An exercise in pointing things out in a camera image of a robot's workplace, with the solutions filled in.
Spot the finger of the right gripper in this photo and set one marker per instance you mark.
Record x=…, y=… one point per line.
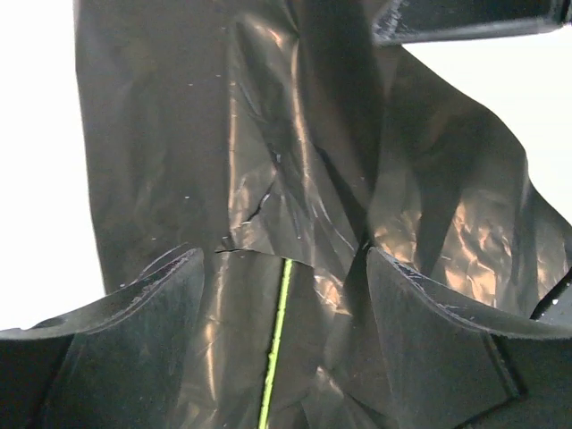
x=410, y=22

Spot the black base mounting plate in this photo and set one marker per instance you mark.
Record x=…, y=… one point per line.
x=555, y=306

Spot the black wrapping paper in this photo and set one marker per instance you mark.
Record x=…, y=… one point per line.
x=259, y=131

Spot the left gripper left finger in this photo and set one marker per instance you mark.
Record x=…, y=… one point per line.
x=115, y=363

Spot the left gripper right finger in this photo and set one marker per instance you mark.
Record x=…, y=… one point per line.
x=453, y=362

